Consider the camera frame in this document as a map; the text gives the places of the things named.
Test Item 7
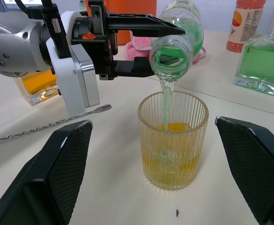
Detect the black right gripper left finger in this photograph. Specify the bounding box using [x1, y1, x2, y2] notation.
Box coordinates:
[0, 120, 94, 225]

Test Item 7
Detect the square bottle with green liquid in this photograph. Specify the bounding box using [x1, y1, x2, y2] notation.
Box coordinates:
[233, 15, 274, 99]

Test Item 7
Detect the pink fluffy cloth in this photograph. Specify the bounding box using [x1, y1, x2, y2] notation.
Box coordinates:
[124, 36, 207, 63]

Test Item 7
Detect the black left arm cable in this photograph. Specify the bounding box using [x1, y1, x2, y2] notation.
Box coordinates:
[16, 0, 72, 60]

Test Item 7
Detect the long twisted metal bar spoon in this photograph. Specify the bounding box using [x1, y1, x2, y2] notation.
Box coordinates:
[0, 104, 112, 146]

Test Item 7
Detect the labelled bottle with pink-orange juice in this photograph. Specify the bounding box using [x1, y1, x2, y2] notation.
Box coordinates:
[226, 0, 265, 53]

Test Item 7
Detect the ribbed clear drinking glass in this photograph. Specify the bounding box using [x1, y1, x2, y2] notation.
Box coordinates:
[137, 90, 210, 191]

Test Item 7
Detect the orange cylindrical container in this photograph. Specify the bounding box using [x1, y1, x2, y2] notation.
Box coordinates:
[84, 0, 157, 46]

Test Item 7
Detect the round bottle with green juice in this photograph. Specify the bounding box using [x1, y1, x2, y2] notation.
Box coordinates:
[148, 0, 205, 83]

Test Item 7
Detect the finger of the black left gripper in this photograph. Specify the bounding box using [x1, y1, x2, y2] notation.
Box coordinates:
[107, 13, 186, 38]
[114, 57, 156, 77]

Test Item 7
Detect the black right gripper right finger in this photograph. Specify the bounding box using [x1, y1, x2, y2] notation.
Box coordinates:
[215, 116, 274, 225]

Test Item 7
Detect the square bottle with orange liquid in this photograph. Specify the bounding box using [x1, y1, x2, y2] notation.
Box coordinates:
[13, 68, 60, 107]

